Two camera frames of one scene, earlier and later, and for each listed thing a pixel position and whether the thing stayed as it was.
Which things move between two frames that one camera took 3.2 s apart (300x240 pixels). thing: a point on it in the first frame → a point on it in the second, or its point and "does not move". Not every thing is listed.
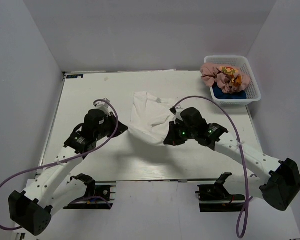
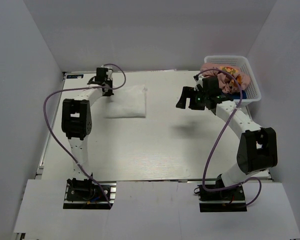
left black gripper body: x=110 y=128 → x=109 y=93
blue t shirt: x=219 y=94 does not move
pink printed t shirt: x=229 y=79 does not move
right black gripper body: x=181 y=132 → x=198 y=97
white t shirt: x=150 y=117 → x=128 y=102
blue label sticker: x=75 y=76 does not move
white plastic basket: x=252 y=91 does not move
